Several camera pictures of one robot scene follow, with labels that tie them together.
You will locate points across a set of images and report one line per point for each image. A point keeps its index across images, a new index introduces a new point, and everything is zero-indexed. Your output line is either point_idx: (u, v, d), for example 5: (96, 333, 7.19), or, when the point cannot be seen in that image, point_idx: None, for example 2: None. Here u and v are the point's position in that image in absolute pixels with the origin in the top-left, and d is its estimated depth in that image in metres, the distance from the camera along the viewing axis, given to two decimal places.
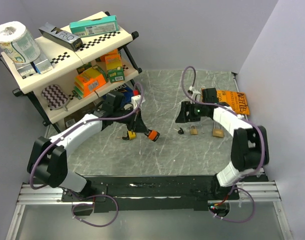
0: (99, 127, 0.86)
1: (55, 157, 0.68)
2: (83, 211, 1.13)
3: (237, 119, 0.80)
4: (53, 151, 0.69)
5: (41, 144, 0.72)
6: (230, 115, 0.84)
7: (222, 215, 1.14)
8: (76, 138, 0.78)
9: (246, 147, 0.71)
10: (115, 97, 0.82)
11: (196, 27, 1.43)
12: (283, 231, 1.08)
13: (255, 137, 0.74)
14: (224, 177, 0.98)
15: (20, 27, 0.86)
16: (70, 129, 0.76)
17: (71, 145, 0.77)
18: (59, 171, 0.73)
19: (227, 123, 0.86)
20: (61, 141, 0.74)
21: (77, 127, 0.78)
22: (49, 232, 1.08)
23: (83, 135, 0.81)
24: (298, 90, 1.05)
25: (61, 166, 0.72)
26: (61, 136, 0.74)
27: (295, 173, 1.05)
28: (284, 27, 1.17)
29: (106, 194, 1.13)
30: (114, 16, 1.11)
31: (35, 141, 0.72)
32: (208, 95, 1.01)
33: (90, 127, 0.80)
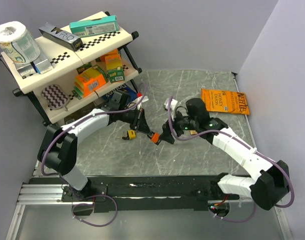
0: (106, 122, 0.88)
1: (67, 145, 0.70)
2: (82, 211, 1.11)
3: (251, 154, 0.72)
4: (65, 138, 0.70)
5: (53, 132, 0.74)
6: (240, 149, 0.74)
7: (222, 215, 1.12)
8: (85, 130, 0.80)
9: (272, 191, 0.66)
10: (122, 94, 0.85)
11: (196, 27, 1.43)
12: (282, 231, 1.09)
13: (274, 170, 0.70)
14: (229, 189, 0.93)
15: (20, 27, 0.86)
16: (80, 120, 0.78)
17: (80, 135, 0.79)
18: (70, 160, 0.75)
19: (237, 155, 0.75)
20: (72, 130, 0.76)
21: (87, 118, 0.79)
22: (49, 232, 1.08)
23: (92, 127, 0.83)
24: (299, 90, 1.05)
25: (72, 154, 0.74)
26: (72, 126, 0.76)
27: (295, 174, 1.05)
28: (284, 27, 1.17)
29: (106, 194, 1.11)
30: (114, 16, 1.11)
31: (48, 128, 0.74)
32: (199, 114, 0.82)
33: (98, 119, 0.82)
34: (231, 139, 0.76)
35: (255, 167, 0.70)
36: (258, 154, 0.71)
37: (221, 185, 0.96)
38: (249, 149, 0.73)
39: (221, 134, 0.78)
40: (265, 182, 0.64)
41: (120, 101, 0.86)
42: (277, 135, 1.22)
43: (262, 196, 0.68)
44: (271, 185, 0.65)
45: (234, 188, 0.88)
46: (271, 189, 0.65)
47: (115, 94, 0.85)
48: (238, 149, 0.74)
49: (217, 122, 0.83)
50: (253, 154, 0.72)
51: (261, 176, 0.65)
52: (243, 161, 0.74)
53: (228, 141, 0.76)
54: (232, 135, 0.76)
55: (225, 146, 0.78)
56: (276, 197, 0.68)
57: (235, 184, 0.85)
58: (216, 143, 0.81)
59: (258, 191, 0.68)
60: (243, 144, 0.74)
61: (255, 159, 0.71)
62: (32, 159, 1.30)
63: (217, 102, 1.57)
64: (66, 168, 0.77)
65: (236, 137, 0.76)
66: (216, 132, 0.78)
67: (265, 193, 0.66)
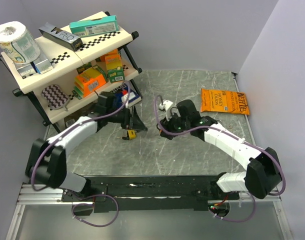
0: (94, 128, 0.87)
1: (54, 158, 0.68)
2: (82, 211, 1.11)
3: (239, 144, 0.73)
4: (53, 151, 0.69)
5: (39, 146, 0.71)
6: (229, 139, 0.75)
7: (222, 215, 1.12)
8: (73, 140, 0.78)
9: (264, 177, 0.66)
10: (107, 97, 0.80)
11: (196, 27, 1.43)
12: (283, 231, 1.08)
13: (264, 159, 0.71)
14: (228, 187, 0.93)
15: (20, 27, 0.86)
16: (67, 130, 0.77)
17: (68, 146, 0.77)
18: (59, 173, 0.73)
19: (228, 148, 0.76)
20: (59, 141, 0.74)
21: (74, 128, 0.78)
22: (49, 232, 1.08)
23: (79, 137, 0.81)
24: (299, 90, 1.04)
25: (61, 167, 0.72)
26: (59, 138, 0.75)
27: (295, 174, 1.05)
28: (285, 26, 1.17)
29: (106, 194, 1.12)
30: (114, 16, 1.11)
31: (33, 143, 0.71)
32: (189, 113, 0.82)
33: (85, 128, 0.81)
34: (221, 133, 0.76)
35: (244, 156, 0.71)
36: (246, 143, 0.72)
37: (220, 184, 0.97)
38: (237, 140, 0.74)
39: (211, 129, 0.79)
40: (254, 170, 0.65)
41: (106, 104, 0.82)
42: (276, 135, 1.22)
43: (256, 184, 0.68)
44: (262, 172, 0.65)
45: (232, 185, 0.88)
46: (263, 176, 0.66)
47: (100, 97, 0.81)
48: (228, 141, 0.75)
49: (207, 119, 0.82)
50: (242, 144, 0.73)
51: (249, 164, 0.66)
52: (233, 152, 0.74)
53: (218, 135, 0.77)
54: (222, 129, 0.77)
55: (216, 141, 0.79)
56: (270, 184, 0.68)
57: (233, 181, 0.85)
58: (208, 140, 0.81)
59: (250, 179, 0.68)
60: (232, 135, 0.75)
61: (244, 148, 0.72)
62: None
63: (217, 102, 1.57)
64: (57, 183, 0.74)
65: (225, 130, 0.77)
66: (206, 127, 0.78)
67: (257, 179, 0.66)
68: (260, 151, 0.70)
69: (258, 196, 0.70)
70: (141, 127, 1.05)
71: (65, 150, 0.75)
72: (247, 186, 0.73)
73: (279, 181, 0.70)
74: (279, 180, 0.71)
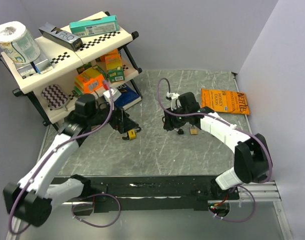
0: (76, 146, 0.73)
1: (30, 208, 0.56)
2: (82, 211, 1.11)
3: (230, 129, 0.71)
4: (26, 198, 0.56)
5: (10, 194, 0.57)
6: (221, 125, 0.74)
7: (222, 215, 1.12)
8: (50, 174, 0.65)
9: (251, 161, 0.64)
10: (85, 104, 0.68)
11: (196, 27, 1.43)
12: (283, 231, 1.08)
13: (254, 145, 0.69)
14: (226, 183, 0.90)
15: (20, 27, 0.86)
16: (40, 164, 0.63)
17: (46, 182, 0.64)
18: (39, 215, 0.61)
19: (219, 134, 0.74)
20: (33, 183, 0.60)
21: (49, 157, 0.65)
22: (49, 232, 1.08)
23: (58, 164, 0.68)
24: (299, 90, 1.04)
25: (40, 210, 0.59)
26: (30, 179, 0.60)
27: (295, 174, 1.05)
28: (285, 26, 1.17)
29: (106, 193, 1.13)
30: (114, 16, 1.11)
31: (3, 191, 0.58)
32: (188, 103, 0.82)
33: (62, 152, 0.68)
34: (215, 120, 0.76)
35: (233, 140, 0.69)
36: (237, 129, 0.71)
37: (218, 181, 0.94)
38: (229, 127, 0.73)
39: (207, 117, 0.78)
40: (240, 151, 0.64)
41: (85, 112, 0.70)
42: (276, 135, 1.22)
43: (242, 168, 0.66)
44: (248, 156, 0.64)
45: (229, 180, 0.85)
46: (250, 159, 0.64)
47: (77, 105, 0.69)
48: (220, 126, 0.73)
49: (204, 109, 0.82)
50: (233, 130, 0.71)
51: (237, 145, 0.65)
52: (224, 138, 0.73)
53: (212, 122, 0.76)
54: (216, 117, 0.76)
55: (210, 128, 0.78)
56: (256, 170, 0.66)
57: (230, 175, 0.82)
58: (203, 127, 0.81)
59: (238, 163, 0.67)
60: (226, 122, 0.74)
61: (235, 133, 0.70)
62: (32, 159, 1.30)
63: (217, 102, 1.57)
64: (41, 223, 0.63)
65: (219, 118, 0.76)
66: (201, 114, 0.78)
67: (243, 163, 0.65)
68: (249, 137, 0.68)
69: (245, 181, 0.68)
70: (133, 125, 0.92)
71: (44, 188, 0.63)
72: (235, 171, 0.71)
73: (267, 169, 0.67)
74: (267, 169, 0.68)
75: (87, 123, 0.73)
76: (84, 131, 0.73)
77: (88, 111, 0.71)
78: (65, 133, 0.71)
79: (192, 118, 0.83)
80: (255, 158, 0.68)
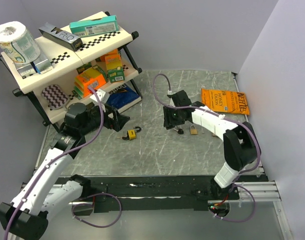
0: (70, 157, 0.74)
1: (23, 227, 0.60)
2: (83, 211, 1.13)
3: (219, 119, 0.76)
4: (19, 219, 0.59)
5: (4, 213, 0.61)
6: (211, 117, 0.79)
7: (222, 215, 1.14)
8: (44, 191, 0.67)
9: (239, 147, 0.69)
10: (76, 116, 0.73)
11: (196, 27, 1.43)
12: (283, 231, 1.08)
13: (242, 133, 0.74)
14: (222, 179, 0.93)
15: (20, 27, 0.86)
16: (33, 183, 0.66)
17: (40, 199, 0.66)
18: (35, 231, 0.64)
19: (210, 125, 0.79)
20: (26, 202, 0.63)
21: (42, 174, 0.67)
22: (49, 232, 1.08)
23: (52, 180, 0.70)
24: (299, 90, 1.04)
25: (34, 228, 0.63)
26: (23, 198, 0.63)
27: (295, 174, 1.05)
28: (285, 27, 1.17)
29: (106, 193, 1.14)
30: (114, 16, 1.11)
31: None
32: (179, 99, 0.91)
33: (56, 168, 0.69)
34: (205, 112, 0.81)
35: (222, 128, 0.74)
36: (225, 119, 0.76)
37: (217, 179, 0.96)
38: (218, 117, 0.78)
39: (197, 110, 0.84)
40: (229, 138, 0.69)
41: (76, 123, 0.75)
42: (276, 135, 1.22)
43: (231, 154, 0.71)
44: (236, 142, 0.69)
45: (225, 175, 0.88)
46: (237, 145, 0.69)
47: (68, 117, 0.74)
48: (210, 117, 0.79)
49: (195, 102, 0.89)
50: (221, 120, 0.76)
51: (225, 133, 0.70)
52: (214, 128, 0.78)
53: (202, 114, 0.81)
54: (206, 109, 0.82)
55: (201, 120, 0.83)
56: (245, 155, 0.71)
57: (225, 169, 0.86)
58: (195, 121, 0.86)
59: (227, 150, 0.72)
60: (215, 113, 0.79)
61: (223, 123, 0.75)
62: (33, 159, 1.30)
63: (217, 102, 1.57)
64: (38, 236, 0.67)
65: (209, 110, 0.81)
66: (192, 107, 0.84)
67: (231, 149, 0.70)
68: (237, 125, 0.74)
69: (236, 166, 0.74)
70: (126, 119, 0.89)
71: (37, 205, 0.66)
72: (226, 158, 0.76)
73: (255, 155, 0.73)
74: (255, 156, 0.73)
75: (80, 133, 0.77)
76: (77, 143, 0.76)
77: (79, 122, 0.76)
78: (58, 146, 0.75)
79: (183, 113, 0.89)
80: (244, 145, 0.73)
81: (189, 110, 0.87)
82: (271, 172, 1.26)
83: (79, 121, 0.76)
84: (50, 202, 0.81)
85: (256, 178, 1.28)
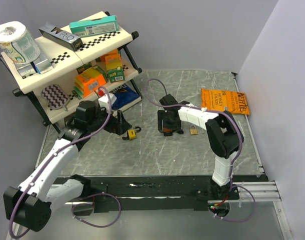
0: (77, 150, 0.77)
1: (30, 211, 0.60)
2: (82, 211, 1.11)
3: (202, 112, 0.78)
4: (26, 202, 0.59)
5: (11, 197, 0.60)
6: (195, 111, 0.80)
7: (222, 215, 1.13)
8: (50, 177, 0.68)
9: (221, 134, 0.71)
10: (86, 110, 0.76)
11: (196, 27, 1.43)
12: (283, 231, 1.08)
13: (224, 122, 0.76)
14: (218, 175, 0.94)
15: (20, 27, 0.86)
16: (40, 169, 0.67)
17: (46, 187, 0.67)
18: (39, 219, 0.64)
19: (194, 119, 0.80)
20: (32, 188, 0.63)
21: (50, 161, 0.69)
22: (49, 232, 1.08)
23: (59, 169, 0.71)
24: (299, 90, 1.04)
25: (39, 213, 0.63)
26: (31, 183, 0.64)
27: (295, 174, 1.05)
28: (285, 26, 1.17)
29: (106, 193, 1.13)
30: (114, 16, 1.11)
31: (3, 194, 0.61)
32: (167, 101, 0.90)
33: (63, 156, 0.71)
34: (189, 108, 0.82)
35: (205, 119, 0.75)
36: (207, 111, 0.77)
37: (215, 177, 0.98)
38: (200, 111, 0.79)
39: (183, 107, 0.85)
40: (209, 125, 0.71)
41: (85, 117, 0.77)
42: (276, 135, 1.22)
43: (215, 142, 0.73)
44: (218, 129, 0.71)
45: (219, 170, 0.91)
46: (218, 131, 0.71)
47: (79, 110, 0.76)
48: (192, 111, 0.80)
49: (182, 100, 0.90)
50: (204, 112, 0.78)
51: (207, 121, 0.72)
52: (198, 121, 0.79)
53: (187, 110, 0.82)
54: (190, 105, 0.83)
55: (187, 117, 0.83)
56: (229, 143, 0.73)
57: (218, 162, 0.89)
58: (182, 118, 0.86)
59: (211, 139, 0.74)
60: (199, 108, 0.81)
61: (206, 114, 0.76)
62: (32, 159, 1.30)
63: (217, 102, 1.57)
64: (40, 226, 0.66)
65: (192, 106, 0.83)
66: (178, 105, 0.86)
67: (214, 137, 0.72)
68: (218, 114, 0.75)
69: (220, 153, 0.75)
70: (128, 126, 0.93)
71: (44, 191, 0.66)
72: (212, 147, 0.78)
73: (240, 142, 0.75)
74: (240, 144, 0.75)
75: (87, 128, 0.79)
76: (84, 136, 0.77)
77: (88, 117, 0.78)
78: (65, 137, 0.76)
79: (171, 112, 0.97)
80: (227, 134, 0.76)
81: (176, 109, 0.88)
82: (271, 172, 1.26)
83: (88, 116, 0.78)
84: (53, 195, 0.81)
85: (256, 178, 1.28)
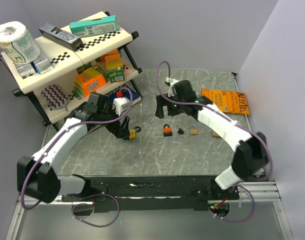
0: (85, 130, 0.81)
1: (43, 180, 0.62)
2: (83, 211, 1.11)
3: (231, 126, 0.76)
4: (40, 169, 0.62)
5: (25, 166, 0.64)
6: (221, 120, 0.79)
7: (222, 215, 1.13)
8: (61, 151, 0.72)
9: (251, 160, 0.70)
10: (99, 96, 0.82)
11: (196, 27, 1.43)
12: (283, 231, 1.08)
13: (253, 143, 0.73)
14: (224, 182, 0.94)
15: (20, 27, 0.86)
16: (52, 142, 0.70)
17: (57, 159, 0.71)
18: (50, 191, 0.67)
19: (220, 129, 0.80)
20: (45, 157, 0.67)
21: (62, 135, 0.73)
22: (49, 232, 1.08)
23: (68, 144, 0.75)
24: (299, 90, 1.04)
25: (51, 184, 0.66)
26: (44, 152, 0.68)
27: (295, 174, 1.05)
28: (285, 26, 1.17)
29: (106, 193, 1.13)
30: (114, 16, 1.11)
31: (17, 162, 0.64)
32: (185, 92, 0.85)
33: (74, 133, 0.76)
34: (214, 114, 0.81)
35: (233, 136, 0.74)
36: (237, 125, 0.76)
37: (218, 181, 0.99)
38: (230, 122, 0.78)
39: (205, 109, 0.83)
40: (241, 150, 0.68)
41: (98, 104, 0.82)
42: (276, 135, 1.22)
43: (242, 166, 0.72)
44: (249, 155, 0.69)
45: (227, 179, 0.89)
46: (250, 156, 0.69)
47: (92, 96, 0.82)
48: (221, 122, 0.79)
49: (202, 99, 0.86)
50: (234, 126, 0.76)
51: (239, 145, 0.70)
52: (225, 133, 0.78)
53: (211, 116, 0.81)
54: (216, 111, 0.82)
55: (209, 121, 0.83)
56: (255, 167, 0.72)
57: (228, 172, 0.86)
58: (202, 119, 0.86)
59: (238, 161, 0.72)
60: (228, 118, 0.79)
61: (235, 130, 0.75)
62: None
63: (217, 102, 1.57)
64: (51, 198, 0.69)
65: (219, 112, 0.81)
66: (200, 106, 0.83)
67: (243, 162, 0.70)
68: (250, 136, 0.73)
69: (244, 177, 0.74)
70: (125, 134, 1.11)
71: (55, 162, 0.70)
72: (233, 165, 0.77)
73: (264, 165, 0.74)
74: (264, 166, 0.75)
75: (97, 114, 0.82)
76: (91, 119, 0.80)
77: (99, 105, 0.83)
78: (75, 117, 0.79)
79: (189, 109, 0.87)
80: (254, 155, 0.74)
81: (195, 106, 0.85)
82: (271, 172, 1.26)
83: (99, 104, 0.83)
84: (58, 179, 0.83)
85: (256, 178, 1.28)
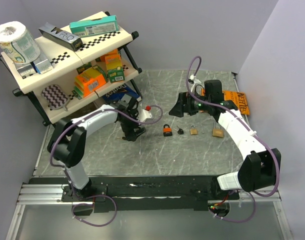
0: (114, 118, 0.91)
1: (75, 140, 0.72)
2: (83, 211, 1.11)
3: (249, 135, 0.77)
4: (76, 130, 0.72)
5: (64, 124, 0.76)
6: (240, 126, 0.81)
7: (222, 215, 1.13)
8: (94, 124, 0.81)
9: (258, 174, 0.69)
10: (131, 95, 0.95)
11: (196, 27, 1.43)
12: (283, 231, 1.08)
13: (267, 157, 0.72)
14: (226, 184, 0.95)
15: (20, 27, 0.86)
16: (90, 114, 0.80)
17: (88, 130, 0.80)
18: (77, 154, 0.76)
19: (237, 134, 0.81)
20: (81, 123, 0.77)
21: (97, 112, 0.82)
22: (49, 231, 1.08)
23: (100, 122, 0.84)
24: (299, 90, 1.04)
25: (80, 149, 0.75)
26: (82, 119, 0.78)
27: (295, 174, 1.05)
28: (285, 26, 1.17)
29: (106, 194, 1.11)
30: (114, 16, 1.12)
31: (59, 121, 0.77)
32: (213, 92, 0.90)
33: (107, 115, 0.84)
34: (235, 120, 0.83)
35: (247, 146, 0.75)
36: (254, 137, 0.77)
37: (220, 181, 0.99)
38: (248, 131, 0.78)
39: (228, 114, 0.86)
40: (251, 161, 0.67)
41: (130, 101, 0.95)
42: (276, 135, 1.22)
43: (247, 177, 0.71)
44: (257, 167, 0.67)
45: (230, 182, 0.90)
46: (257, 169, 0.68)
47: None
48: (240, 129, 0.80)
49: (228, 103, 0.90)
50: (251, 136, 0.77)
51: (249, 155, 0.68)
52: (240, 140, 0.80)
53: (232, 120, 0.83)
54: (238, 116, 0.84)
55: (229, 125, 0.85)
56: (260, 181, 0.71)
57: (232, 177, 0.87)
58: (222, 122, 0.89)
59: (244, 171, 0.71)
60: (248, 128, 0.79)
61: (251, 141, 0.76)
62: (32, 159, 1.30)
63: None
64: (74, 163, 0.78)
65: (240, 119, 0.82)
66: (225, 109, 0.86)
67: (249, 173, 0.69)
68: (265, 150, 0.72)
69: (246, 189, 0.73)
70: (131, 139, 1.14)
71: (87, 132, 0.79)
72: (239, 173, 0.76)
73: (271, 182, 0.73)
74: (270, 183, 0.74)
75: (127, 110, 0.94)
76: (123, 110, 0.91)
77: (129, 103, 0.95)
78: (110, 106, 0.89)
79: (212, 109, 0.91)
80: (264, 171, 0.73)
81: (219, 108, 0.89)
82: None
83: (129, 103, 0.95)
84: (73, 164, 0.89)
85: None
